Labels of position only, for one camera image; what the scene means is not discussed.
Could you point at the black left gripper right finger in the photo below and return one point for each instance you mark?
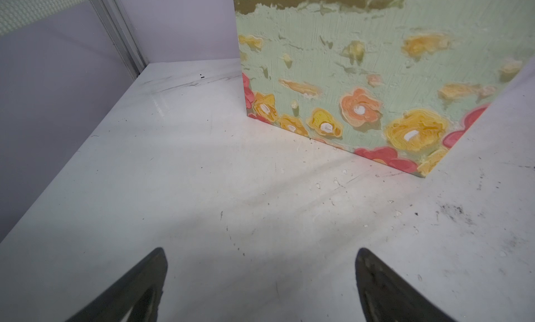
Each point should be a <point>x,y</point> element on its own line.
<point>386,296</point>

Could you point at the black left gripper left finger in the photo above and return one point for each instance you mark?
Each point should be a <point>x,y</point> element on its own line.
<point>135,296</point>

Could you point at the floral paper gift bag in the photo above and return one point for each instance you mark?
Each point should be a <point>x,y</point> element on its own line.
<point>395,81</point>

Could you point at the white mesh two-tier shelf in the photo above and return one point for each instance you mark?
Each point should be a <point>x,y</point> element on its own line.
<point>16,14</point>

